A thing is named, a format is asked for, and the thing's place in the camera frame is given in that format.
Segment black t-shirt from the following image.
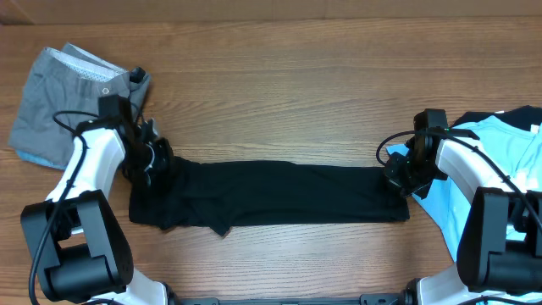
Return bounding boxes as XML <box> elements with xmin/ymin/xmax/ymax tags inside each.
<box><xmin>129</xmin><ymin>157</ymin><xmax>410</xmax><ymax>236</ymax></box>

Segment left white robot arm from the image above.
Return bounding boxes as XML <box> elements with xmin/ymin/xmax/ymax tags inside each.
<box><xmin>20</xmin><ymin>116</ymin><xmax>180</xmax><ymax>304</ymax></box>

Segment light blue t-shirt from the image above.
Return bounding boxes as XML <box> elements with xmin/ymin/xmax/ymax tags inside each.
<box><xmin>385</xmin><ymin>114</ymin><xmax>542</xmax><ymax>305</ymax></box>

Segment grey folded shorts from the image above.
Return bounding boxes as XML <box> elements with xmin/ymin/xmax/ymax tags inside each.
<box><xmin>8</xmin><ymin>43</ymin><xmax>152</xmax><ymax>167</ymax></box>

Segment black garment under blue shirt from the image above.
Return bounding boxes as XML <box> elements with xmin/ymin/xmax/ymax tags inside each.
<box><xmin>453</xmin><ymin>105</ymin><xmax>541</xmax><ymax>131</ymax></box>

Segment light blue cloth under shorts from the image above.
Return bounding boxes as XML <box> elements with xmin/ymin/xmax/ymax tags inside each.
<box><xmin>15</xmin><ymin>150</ymin><xmax>65</xmax><ymax>170</ymax></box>

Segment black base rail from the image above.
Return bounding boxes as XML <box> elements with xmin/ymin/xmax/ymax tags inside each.
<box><xmin>174</xmin><ymin>291</ymin><xmax>418</xmax><ymax>305</ymax></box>

